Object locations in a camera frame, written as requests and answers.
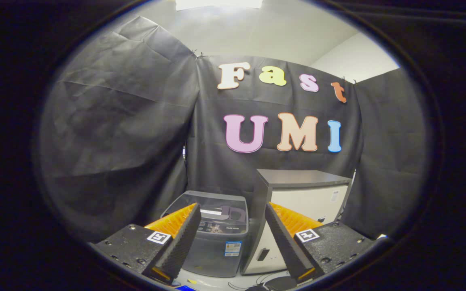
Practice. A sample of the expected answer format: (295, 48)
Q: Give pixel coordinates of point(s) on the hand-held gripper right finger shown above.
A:
(283, 242)

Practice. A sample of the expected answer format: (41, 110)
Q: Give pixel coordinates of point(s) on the grey washing machine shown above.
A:
(212, 258)

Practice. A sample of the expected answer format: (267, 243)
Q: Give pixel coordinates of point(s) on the ceiling light panel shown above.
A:
(219, 3)

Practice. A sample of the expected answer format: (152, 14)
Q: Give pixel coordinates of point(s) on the black backdrop cloth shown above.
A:
(136, 121)

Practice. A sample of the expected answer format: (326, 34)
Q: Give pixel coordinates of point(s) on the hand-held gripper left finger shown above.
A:
(184, 238)

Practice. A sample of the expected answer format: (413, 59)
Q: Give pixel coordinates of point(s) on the white cabinet with dark top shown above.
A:
(306, 190)

